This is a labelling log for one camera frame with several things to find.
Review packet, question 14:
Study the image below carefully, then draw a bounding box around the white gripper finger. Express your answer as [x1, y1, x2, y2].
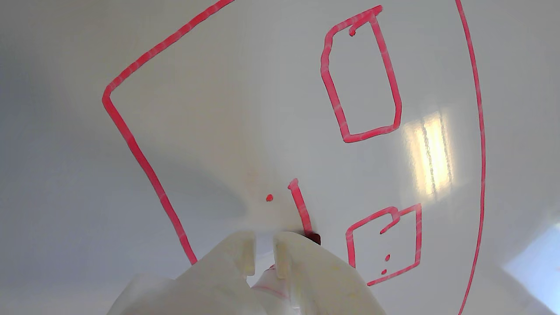
[106, 231, 268, 315]
[273, 231, 386, 315]

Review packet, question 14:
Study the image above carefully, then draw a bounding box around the large white whiteboard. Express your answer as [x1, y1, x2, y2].
[0, 0, 560, 315]

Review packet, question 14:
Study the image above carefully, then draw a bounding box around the red whiteboard marker pen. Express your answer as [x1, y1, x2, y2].
[248, 231, 322, 315]

